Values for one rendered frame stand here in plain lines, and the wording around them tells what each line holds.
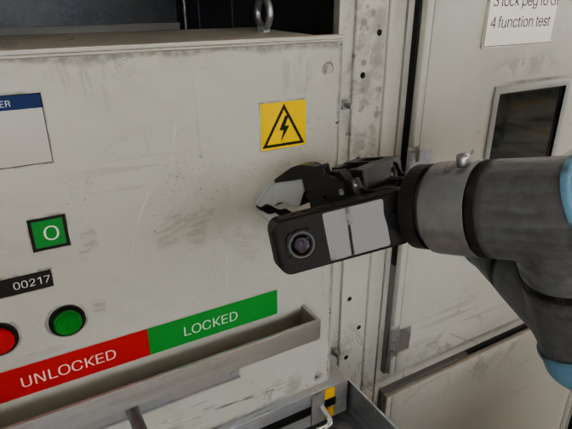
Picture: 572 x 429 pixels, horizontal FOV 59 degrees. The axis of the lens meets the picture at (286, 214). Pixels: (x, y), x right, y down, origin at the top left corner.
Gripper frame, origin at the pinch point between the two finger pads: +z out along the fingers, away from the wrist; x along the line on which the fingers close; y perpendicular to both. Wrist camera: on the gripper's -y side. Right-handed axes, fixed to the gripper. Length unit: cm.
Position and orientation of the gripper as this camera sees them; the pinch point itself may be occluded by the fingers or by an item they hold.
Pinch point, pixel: (259, 207)
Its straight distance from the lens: 55.2
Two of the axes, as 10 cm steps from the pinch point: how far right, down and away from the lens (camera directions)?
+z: -6.8, -0.4, 7.3
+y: 7.1, -2.9, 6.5
